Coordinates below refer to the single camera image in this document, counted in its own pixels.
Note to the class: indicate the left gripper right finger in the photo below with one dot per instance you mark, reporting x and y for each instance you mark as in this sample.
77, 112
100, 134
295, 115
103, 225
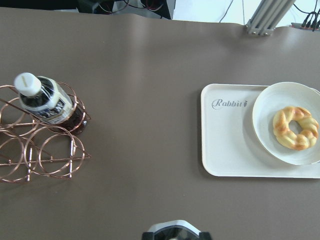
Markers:
205, 236

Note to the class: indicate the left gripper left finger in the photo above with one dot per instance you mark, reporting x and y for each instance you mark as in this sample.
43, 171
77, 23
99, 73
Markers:
147, 236

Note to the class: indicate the tea bottle carried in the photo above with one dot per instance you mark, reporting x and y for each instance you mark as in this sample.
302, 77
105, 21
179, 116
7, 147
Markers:
174, 230

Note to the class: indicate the cream serving tray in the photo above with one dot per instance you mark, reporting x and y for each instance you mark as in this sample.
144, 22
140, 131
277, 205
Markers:
230, 147

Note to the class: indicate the tea bottle rear rack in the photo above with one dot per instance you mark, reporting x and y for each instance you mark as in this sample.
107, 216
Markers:
46, 100

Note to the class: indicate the braided donut pastry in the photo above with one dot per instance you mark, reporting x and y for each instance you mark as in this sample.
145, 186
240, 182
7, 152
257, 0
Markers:
295, 128

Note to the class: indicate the white plate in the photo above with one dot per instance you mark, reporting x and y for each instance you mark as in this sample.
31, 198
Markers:
271, 100

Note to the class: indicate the copper wire bottle rack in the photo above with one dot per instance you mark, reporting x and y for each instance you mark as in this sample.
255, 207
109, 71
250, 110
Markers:
30, 148

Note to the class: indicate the aluminium frame post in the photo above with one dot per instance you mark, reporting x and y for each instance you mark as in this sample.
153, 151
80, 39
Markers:
266, 17

